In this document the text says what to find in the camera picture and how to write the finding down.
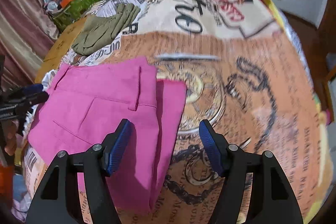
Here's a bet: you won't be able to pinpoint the orange sleeve forearm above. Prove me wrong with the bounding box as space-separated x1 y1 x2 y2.
0 165 15 199

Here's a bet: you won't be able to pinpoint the newspaper print bed blanket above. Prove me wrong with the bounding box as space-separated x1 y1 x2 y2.
24 0 333 223

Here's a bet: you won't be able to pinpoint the person's left hand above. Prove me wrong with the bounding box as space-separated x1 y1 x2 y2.
1 119 18 156

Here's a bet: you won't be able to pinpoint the green patterned bag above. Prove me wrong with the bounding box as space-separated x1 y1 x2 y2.
50 0 99 32

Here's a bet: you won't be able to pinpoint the pink pants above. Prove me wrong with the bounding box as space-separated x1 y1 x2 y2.
28 57 186 214

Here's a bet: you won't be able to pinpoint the olive green folded pants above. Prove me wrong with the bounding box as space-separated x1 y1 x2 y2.
72 3 141 56

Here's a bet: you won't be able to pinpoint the striped pink curtain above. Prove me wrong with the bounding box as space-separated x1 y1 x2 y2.
1 0 59 89

